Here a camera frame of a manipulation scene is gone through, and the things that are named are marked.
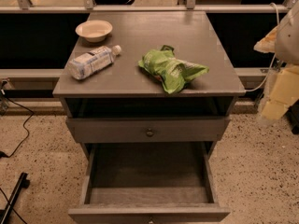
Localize green crumpled chip bag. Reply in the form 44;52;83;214
138;45;209;94

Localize black floor cable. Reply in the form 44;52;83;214
0;89;35;159

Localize metal railing frame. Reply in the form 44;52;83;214
0;0;298;77

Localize grey wooden drawer cabinet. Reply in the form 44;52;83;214
53;11;245;152

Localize white cable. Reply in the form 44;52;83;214
245;2;281;93

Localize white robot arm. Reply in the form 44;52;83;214
253;2;299;120

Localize white ceramic bowl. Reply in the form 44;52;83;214
76;20;113;43

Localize grey drawer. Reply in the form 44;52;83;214
68;143;230;224
66;117;230;144

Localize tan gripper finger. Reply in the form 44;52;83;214
253;27;278;53

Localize clear plastic water bottle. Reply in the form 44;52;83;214
67;45;121;80

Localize grey top drawer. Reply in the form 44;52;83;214
66;117;230;144

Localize black metal stand leg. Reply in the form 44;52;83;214
0;173;30;224

